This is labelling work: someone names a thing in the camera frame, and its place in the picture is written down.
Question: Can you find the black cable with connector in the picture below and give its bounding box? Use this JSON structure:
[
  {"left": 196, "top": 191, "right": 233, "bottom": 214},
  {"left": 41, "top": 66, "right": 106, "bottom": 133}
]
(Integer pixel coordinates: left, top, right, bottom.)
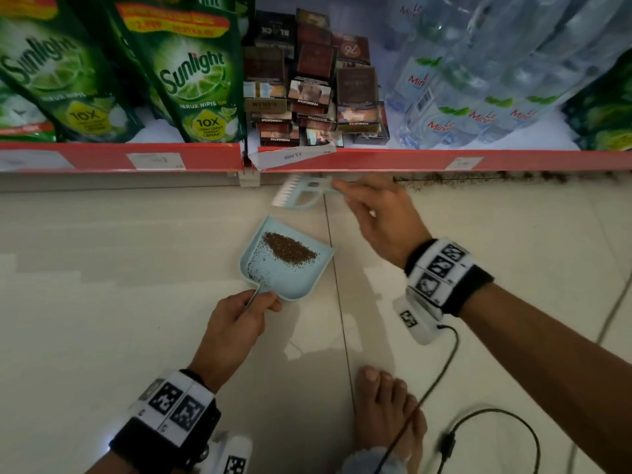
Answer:
[{"left": 436, "top": 408, "right": 542, "bottom": 474}]

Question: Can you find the row of clear water bottles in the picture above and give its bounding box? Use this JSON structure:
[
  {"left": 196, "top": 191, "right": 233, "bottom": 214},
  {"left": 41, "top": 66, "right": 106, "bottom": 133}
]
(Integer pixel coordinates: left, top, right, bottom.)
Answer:
[{"left": 384, "top": 0, "right": 632, "bottom": 149}]

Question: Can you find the beige tiled floor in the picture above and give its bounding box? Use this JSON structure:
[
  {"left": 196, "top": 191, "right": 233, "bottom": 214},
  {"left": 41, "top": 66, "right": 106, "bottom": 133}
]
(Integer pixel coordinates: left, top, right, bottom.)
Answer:
[{"left": 0, "top": 170, "right": 632, "bottom": 474}]

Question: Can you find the light blue small brush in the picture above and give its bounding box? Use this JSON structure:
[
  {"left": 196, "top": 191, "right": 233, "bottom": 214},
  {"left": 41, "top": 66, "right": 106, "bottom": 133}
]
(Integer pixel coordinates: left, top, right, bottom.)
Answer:
[{"left": 271, "top": 173, "right": 342, "bottom": 211}]

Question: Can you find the person's right foot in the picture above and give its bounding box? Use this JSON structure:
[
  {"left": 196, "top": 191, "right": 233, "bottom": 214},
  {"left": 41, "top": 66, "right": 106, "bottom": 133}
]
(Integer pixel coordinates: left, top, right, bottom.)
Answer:
[{"left": 354, "top": 365, "right": 428, "bottom": 469}]

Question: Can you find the stack of small brown packets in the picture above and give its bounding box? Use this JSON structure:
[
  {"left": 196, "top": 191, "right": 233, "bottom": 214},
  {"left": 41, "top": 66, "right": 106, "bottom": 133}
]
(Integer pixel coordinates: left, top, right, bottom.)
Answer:
[{"left": 242, "top": 8, "right": 391, "bottom": 147}]

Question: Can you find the store shelf with red edge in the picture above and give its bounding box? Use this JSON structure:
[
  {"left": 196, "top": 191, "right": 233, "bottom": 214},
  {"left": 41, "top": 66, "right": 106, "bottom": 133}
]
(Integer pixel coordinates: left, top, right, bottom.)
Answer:
[{"left": 0, "top": 0, "right": 632, "bottom": 174}]

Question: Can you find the person's left hand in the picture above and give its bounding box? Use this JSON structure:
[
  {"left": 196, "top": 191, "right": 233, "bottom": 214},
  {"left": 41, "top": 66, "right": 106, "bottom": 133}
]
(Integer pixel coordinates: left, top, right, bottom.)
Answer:
[{"left": 187, "top": 289, "right": 283, "bottom": 393}]

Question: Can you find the person's left forearm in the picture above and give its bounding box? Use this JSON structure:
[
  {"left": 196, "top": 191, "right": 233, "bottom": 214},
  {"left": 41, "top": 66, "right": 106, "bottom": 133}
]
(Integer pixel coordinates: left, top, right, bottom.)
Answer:
[{"left": 84, "top": 448, "right": 139, "bottom": 474}]

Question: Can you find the light green detergent pouch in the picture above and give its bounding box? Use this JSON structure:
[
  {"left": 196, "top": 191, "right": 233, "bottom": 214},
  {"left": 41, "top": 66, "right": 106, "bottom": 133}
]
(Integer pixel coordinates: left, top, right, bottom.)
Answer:
[{"left": 0, "top": 81, "right": 58, "bottom": 143}]

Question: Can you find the light blue plastic dustpan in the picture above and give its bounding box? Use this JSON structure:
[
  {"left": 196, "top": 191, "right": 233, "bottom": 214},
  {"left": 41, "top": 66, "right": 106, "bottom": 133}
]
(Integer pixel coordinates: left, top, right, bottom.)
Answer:
[{"left": 239, "top": 215, "right": 336, "bottom": 307}]

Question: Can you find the loose white paper label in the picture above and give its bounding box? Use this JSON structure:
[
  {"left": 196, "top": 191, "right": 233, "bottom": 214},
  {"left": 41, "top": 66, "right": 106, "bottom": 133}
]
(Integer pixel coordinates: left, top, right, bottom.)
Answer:
[{"left": 246, "top": 142, "right": 338, "bottom": 172}]

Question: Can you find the person's right hand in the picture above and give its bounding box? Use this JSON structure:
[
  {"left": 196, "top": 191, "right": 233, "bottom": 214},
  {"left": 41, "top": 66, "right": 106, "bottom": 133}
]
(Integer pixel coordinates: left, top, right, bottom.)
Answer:
[{"left": 331, "top": 173, "right": 433, "bottom": 270}]

